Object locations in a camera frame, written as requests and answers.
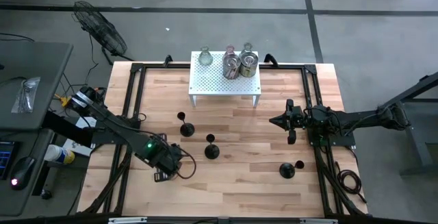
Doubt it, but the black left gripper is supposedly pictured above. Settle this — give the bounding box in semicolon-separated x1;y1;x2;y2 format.
150;141;184;184

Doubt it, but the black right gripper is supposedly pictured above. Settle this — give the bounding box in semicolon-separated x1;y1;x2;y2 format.
269;99;309;145

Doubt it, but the black metal candlestick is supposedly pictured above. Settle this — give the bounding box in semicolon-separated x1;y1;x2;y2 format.
204;134;220;160
177;111;196;138
279;160;305;179

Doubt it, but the olive gold tin can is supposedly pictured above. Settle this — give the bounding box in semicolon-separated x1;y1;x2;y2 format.
239;51;260;79

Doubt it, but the green tinted glass candle holder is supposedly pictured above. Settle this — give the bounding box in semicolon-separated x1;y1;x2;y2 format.
198;45;214;67

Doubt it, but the white perforated metal shelf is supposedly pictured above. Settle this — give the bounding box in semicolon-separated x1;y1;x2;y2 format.
188;51;262;108

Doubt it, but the white paper sheet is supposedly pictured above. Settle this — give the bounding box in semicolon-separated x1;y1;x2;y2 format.
62;114;100;158

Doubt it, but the black diagonal bar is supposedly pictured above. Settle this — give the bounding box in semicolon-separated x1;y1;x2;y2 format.
42;110;95;147

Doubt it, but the white yellow wipes canister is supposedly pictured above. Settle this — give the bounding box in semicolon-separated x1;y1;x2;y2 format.
43;144;76;165

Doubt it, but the black metal table stand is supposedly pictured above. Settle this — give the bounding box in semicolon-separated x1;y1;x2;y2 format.
377;71;438;177

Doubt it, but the black floor fan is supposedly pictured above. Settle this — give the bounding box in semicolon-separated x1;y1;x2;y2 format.
71;0;135;66

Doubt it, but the grey desk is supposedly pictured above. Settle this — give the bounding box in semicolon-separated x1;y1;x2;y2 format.
0;40;75;132
0;127;55;217

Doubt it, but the black computer mouse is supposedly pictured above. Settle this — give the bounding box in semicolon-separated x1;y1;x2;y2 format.
9;155;36;190

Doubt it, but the clear plastic bag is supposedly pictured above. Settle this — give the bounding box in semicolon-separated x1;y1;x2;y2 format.
11;76;41;114

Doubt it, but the backlit keyboard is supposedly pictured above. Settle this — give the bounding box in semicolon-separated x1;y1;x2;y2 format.
0;140;16;181

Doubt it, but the black aluminium table frame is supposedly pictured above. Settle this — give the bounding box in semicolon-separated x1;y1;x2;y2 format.
77;62;370;224

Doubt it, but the silver metal bracket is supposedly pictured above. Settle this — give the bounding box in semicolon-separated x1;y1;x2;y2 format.
300;218;339;224
107;216;148;224

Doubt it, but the coiled black cable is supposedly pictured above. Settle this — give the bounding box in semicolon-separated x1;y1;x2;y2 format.
335;160;368;204

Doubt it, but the yellow cable connector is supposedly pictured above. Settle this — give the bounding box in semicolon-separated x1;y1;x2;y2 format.
53;93;75;108

